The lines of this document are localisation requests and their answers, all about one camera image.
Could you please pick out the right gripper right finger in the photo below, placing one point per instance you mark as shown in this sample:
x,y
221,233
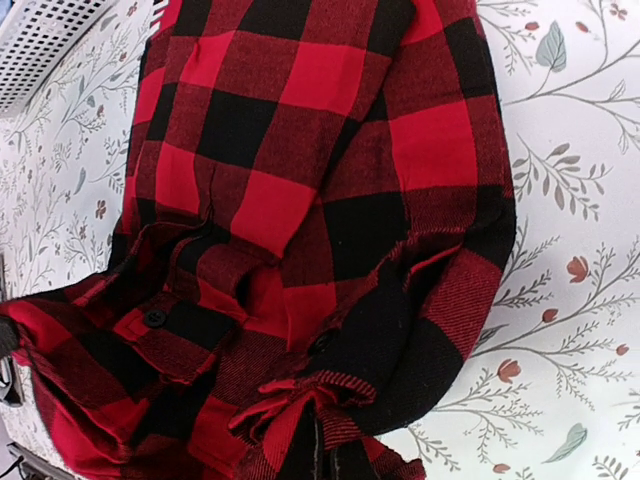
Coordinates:
x,y
341,452

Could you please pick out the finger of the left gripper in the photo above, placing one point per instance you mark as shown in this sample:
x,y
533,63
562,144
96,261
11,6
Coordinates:
x,y
9,337

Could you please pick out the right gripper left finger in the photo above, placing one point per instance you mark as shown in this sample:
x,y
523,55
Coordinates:
x,y
303,457

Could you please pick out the floral tablecloth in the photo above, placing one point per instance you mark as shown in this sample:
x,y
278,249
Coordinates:
x,y
552,391

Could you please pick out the white plastic basket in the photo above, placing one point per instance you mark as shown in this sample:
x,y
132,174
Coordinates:
x,y
35,36

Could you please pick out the red black plaid shirt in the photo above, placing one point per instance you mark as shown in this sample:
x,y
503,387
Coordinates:
x,y
318,210

